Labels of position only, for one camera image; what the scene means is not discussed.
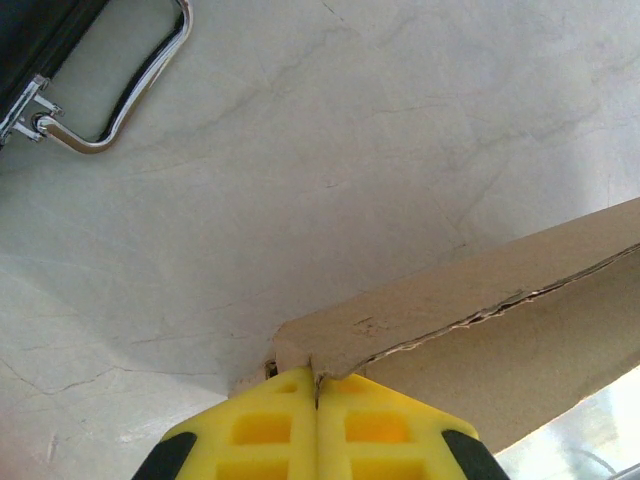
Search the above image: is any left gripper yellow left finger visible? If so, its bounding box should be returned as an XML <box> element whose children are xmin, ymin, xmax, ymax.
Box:
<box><xmin>132</xmin><ymin>367</ymin><xmax>319</xmax><ymax>480</ymax></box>

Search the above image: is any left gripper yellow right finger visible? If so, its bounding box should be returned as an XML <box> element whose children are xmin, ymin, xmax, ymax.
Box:
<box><xmin>313</xmin><ymin>372</ymin><xmax>509</xmax><ymax>480</ymax></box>

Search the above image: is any brown cardboard box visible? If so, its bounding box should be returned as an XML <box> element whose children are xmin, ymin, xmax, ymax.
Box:
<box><xmin>272</xmin><ymin>197</ymin><xmax>640</xmax><ymax>451</ymax></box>

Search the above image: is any black case with metal handle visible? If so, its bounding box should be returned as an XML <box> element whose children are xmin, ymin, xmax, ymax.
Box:
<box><xmin>0</xmin><ymin>0</ymin><xmax>194</xmax><ymax>156</ymax></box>

